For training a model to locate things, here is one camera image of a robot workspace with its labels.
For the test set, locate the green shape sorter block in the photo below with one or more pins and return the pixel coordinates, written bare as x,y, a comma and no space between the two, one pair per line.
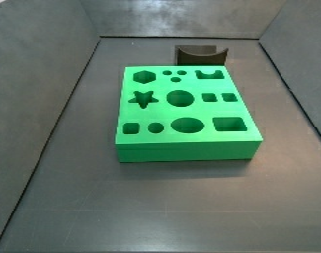
183,113

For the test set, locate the black curved holder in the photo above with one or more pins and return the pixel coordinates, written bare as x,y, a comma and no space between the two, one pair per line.
200,55

